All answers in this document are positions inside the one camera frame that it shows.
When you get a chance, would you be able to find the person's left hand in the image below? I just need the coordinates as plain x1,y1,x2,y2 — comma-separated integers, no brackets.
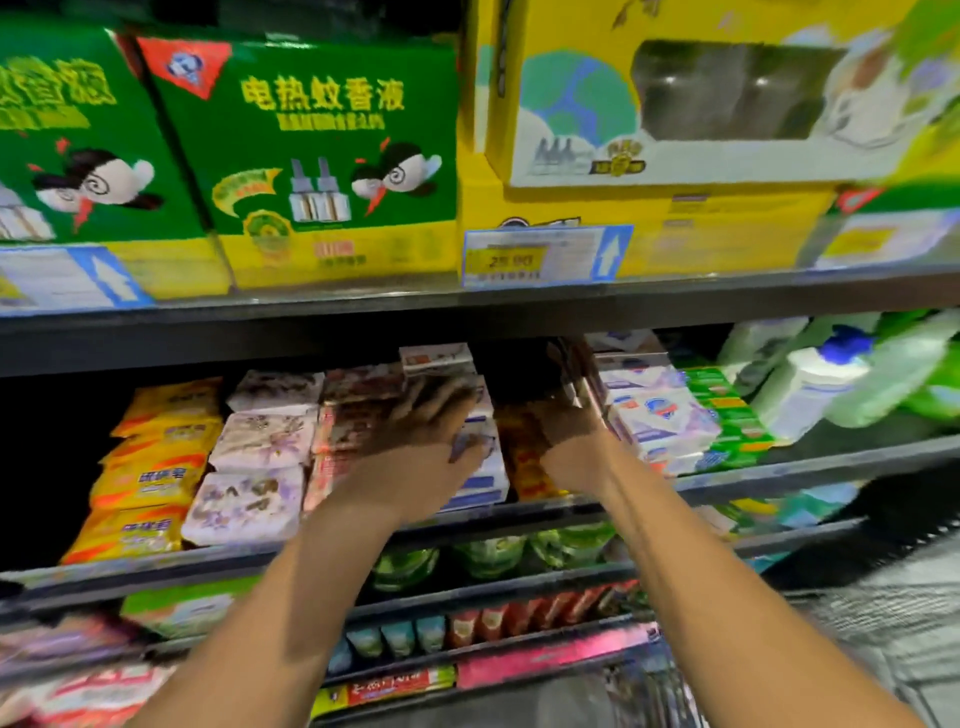
345,375,497,530

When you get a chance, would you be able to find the person's right hand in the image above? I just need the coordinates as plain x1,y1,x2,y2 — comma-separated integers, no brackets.
525,393,635,507

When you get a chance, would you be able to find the stack of yellow soap boxes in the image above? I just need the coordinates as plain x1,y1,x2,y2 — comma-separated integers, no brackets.
498,402,579,504

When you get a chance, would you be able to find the stack of pink soap boxes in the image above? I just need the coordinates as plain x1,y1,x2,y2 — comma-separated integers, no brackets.
304,363,407,519

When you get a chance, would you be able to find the stack of white purple soap boxes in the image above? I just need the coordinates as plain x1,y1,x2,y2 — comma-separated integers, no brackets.
577,330,725,479

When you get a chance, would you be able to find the stack of white orange soap boxes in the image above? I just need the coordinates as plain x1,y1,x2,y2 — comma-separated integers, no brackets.
397,342,512,519

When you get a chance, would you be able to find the stack of green soap boxes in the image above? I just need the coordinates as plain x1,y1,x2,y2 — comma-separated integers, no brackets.
678,364,777,471

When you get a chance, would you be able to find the stack of floral soap boxes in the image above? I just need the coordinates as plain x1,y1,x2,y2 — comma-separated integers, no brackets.
180,370,327,549

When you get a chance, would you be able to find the white hand sanitizer bottle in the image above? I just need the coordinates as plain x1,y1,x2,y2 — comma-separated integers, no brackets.
717,315,812,395
750,327,875,447

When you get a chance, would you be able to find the bright green hand sanitizer bottle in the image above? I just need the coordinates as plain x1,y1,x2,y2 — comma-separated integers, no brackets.
900,337,960,422

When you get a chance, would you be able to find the person's right forearm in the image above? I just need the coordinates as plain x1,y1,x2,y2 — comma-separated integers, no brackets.
592,465,924,728

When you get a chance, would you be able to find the person's left forearm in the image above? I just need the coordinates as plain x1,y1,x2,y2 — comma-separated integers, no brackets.
127,495,434,728

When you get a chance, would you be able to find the row of red tubes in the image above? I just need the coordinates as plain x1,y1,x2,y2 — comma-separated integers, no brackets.
447,577,647,650

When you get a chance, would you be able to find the white blue price tag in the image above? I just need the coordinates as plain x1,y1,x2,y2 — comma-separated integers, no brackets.
0,244,155,317
462,225,636,290
817,210,960,272

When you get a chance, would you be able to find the row of blue white tubes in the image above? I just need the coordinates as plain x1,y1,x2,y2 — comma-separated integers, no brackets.
327,612,449,674

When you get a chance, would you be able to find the pink flat pack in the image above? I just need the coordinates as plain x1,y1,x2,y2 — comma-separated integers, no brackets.
457,619,662,692

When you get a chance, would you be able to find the yellow red flat pack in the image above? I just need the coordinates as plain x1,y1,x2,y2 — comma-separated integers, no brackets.
310,663,459,719

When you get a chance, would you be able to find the flat yellow box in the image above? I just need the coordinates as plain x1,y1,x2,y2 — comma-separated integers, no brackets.
457,142,839,287

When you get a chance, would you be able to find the green white carton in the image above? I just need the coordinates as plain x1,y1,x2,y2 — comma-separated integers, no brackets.
120,574,264,639

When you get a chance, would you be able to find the green box mosquito print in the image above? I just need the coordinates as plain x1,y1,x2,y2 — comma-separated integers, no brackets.
0,18,234,302
138,33,464,291

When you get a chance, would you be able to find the large yellow box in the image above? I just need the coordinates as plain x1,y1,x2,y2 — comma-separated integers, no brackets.
462,0,960,189

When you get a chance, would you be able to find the row of pink orange packets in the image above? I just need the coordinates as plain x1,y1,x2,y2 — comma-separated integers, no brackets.
0,612,144,669

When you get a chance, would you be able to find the red white packet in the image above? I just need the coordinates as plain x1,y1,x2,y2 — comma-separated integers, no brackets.
30,660,174,728

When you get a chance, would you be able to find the wire basket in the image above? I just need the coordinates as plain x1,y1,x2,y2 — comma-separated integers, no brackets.
600,577,960,728

